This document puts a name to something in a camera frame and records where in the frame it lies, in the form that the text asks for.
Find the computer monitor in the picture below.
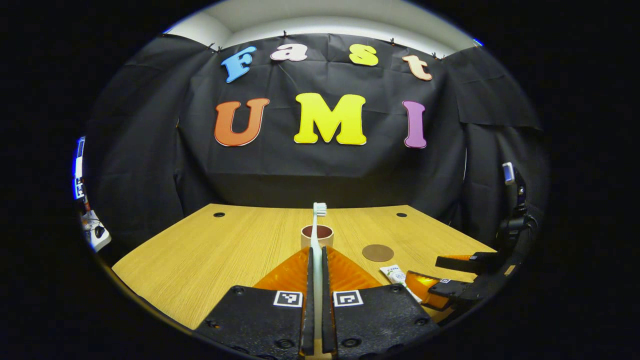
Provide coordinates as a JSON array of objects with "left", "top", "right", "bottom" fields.
[{"left": 72, "top": 136, "right": 87, "bottom": 201}]

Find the pale green toothbrush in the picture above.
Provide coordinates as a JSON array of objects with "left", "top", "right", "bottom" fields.
[{"left": 311, "top": 202, "right": 328, "bottom": 352}]

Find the white toothpaste tube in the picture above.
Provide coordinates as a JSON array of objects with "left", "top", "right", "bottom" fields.
[{"left": 378, "top": 264, "right": 424, "bottom": 304}]

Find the black backdrop cloth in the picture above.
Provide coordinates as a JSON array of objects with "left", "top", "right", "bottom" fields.
[{"left": 82, "top": 32, "right": 551, "bottom": 251}]

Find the white side table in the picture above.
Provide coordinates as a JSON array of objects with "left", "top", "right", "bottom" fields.
[{"left": 80, "top": 210, "right": 112, "bottom": 252}]

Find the brown round coaster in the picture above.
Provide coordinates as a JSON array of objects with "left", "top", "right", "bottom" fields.
[{"left": 361, "top": 244, "right": 395, "bottom": 263}]

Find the beige cup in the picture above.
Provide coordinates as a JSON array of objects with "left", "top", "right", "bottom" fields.
[{"left": 300, "top": 224, "right": 334, "bottom": 250}]

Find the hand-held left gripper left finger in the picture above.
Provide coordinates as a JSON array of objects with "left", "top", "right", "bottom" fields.
[{"left": 195, "top": 246, "right": 315, "bottom": 360}]

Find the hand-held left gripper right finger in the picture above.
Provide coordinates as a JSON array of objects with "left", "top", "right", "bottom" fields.
[{"left": 321, "top": 246, "right": 441, "bottom": 360}]

